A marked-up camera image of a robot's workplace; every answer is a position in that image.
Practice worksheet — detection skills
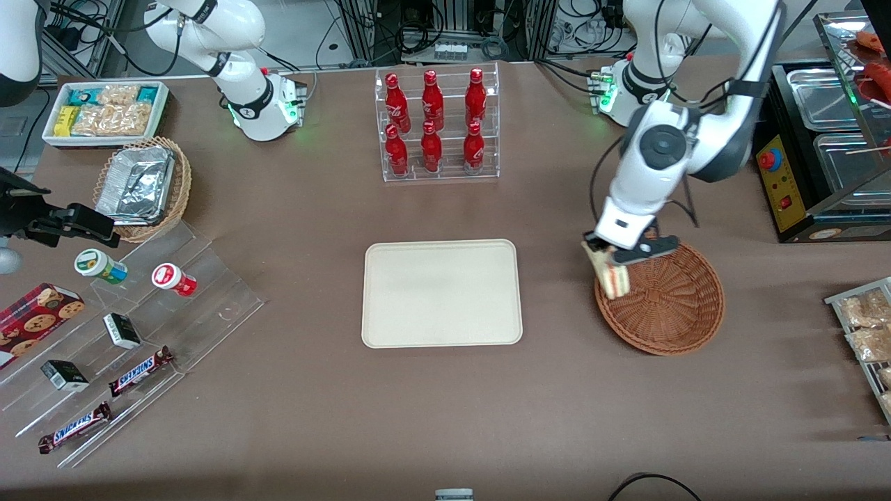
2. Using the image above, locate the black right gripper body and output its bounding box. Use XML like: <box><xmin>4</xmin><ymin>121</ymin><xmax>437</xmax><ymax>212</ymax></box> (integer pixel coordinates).
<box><xmin>0</xmin><ymin>167</ymin><xmax>72</xmax><ymax>248</ymax></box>

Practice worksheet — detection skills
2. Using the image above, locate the triangle sandwich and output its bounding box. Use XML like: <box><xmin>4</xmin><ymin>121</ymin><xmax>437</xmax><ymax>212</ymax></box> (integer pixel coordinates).
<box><xmin>581</xmin><ymin>240</ymin><xmax>631</xmax><ymax>301</ymax></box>

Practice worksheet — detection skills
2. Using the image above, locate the dark brown wicker basket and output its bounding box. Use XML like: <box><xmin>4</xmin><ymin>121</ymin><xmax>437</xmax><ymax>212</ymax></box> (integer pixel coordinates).
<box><xmin>594</xmin><ymin>233</ymin><xmax>725</xmax><ymax>356</ymax></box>

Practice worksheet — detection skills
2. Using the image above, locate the light wicker basket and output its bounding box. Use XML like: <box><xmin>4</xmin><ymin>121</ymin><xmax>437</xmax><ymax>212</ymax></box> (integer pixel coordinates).
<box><xmin>93</xmin><ymin>136</ymin><xmax>192</xmax><ymax>244</ymax></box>

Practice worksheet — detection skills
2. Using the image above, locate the cream rectangular tray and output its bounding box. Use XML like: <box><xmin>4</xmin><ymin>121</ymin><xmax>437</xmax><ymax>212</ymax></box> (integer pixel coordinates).
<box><xmin>361</xmin><ymin>239</ymin><xmax>523</xmax><ymax>349</ymax></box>

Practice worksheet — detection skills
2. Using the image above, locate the green lidded jar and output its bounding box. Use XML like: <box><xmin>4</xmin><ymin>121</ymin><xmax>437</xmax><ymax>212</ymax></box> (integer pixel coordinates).
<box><xmin>74</xmin><ymin>248</ymin><xmax>129</xmax><ymax>285</ymax></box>

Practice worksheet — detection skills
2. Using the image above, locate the aluminium foil container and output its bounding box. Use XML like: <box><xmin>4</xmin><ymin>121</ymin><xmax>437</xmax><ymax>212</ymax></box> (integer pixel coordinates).
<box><xmin>95</xmin><ymin>146</ymin><xmax>176</xmax><ymax>225</ymax></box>

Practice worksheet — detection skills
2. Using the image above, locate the white plastic snack bin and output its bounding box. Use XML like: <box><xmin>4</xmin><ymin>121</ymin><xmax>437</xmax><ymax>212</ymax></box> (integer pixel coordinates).
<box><xmin>42</xmin><ymin>81</ymin><xmax>170</xmax><ymax>149</ymax></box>

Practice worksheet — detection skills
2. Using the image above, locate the red lidded jar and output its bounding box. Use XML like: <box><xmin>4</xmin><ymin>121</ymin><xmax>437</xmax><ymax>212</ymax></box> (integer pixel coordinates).
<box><xmin>152</xmin><ymin>263</ymin><xmax>198</xmax><ymax>298</ymax></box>

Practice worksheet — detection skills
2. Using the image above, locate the clear cracker bag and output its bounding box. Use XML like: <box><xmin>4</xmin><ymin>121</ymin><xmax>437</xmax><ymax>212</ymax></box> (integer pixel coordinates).
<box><xmin>97</xmin><ymin>84</ymin><xmax>140</xmax><ymax>106</ymax></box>
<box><xmin>72</xmin><ymin>103</ymin><xmax>154</xmax><ymax>137</ymax></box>

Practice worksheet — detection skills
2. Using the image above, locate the small black carton box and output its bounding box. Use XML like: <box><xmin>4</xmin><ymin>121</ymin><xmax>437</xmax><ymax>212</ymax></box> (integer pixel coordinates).
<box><xmin>103</xmin><ymin>313</ymin><xmax>142</xmax><ymax>350</ymax></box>
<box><xmin>40</xmin><ymin>360</ymin><xmax>90</xmax><ymax>392</ymax></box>

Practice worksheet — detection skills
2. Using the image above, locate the chocolate chip cookie box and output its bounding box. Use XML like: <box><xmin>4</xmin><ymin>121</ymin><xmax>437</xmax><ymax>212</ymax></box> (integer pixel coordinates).
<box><xmin>0</xmin><ymin>283</ymin><xmax>86</xmax><ymax>369</ymax></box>

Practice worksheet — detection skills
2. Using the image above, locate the clear acrylic stepped display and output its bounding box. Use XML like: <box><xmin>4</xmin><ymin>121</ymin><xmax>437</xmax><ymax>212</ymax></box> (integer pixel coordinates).
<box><xmin>0</xmin><ymin>221</ymin><xmax>266</xmax><ymax>468</ymax></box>

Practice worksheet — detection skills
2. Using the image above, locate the red cola bottle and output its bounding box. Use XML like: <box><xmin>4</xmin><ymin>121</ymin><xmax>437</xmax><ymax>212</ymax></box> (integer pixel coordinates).
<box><xmin>465</xmin><ymin>67</ymin><xmax>487</xmax><ymax>127</ymax></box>
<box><xmin>422</xmin><ymin>70</ymin><xmax>445</xmax><ymax>131</ymax></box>
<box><xmin>463</xmin><ymin>121</ymin><xmax>486</xmax><ymax>173</ymax></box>
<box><xmin>420</xmin><ymin>121</ymin><xmax>443</xmax><ymax>173</ymax></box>
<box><xmin>385</xmin><ymin>72</ymin><xmax>411</xmax><ymax>133</ymax></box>
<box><xmin>385</xmin><ymin>124</ymin><xmax>409</xmax><ymax>176</ymax></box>

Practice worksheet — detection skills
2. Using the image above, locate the Snickers chocolate bar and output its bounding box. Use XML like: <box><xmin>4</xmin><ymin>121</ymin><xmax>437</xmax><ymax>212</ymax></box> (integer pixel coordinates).
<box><xmin>109</xmin><ymin>346</ymin><xmax>174</xmax><ymax>397</ymax></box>
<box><xmin>38</xmin><ymin>401</ymin><xmax>112</xmax><ymax>454</ymax></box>

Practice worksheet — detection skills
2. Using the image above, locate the black food warmer appliance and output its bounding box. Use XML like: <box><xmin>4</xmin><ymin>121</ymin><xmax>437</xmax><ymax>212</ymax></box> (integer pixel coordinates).
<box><xmin>755</xmin><ymin>59</ymin><xmax>891</xmax><ymax>244</ymax></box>

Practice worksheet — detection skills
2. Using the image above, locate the clear acrylic bottle rack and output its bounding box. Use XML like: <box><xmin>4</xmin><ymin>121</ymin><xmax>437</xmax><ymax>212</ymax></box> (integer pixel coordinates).
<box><xmin>374</xmin><ymin>61</ymin><xmax>500</xmax><ymax>183</ymax></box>

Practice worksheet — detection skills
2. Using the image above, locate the steel warmer pan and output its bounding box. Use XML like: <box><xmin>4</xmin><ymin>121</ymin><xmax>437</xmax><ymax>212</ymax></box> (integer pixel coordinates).
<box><xmin>787</xmin><ymin>68</ymin><xmax>862</xmax><ymax>132</ymax></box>
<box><xmin>813</xmin><ymin>132</ymin><xmax>891</xmax><ymax>209</ymax></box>

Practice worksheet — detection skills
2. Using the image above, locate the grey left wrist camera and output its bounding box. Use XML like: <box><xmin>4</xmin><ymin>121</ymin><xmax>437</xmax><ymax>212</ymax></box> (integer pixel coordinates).
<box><xmin>613</xmin><ymin>235</ymin><xmax>680</xmax><ymax>266</ymax></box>

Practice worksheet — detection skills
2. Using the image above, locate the grey wire rack tray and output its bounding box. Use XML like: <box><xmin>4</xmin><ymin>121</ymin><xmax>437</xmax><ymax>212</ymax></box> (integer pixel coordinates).
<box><xmin>825</xmin><ymin>277</ymin><xmax>891</xmax><ymax>427</ymax></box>

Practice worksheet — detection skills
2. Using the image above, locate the black looped table cable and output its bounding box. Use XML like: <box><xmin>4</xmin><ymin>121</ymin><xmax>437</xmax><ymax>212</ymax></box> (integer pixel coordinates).
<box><xmin>609</xmin><ymin>472</ymin><xmax>704</xmax><ymax>501</ymax></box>

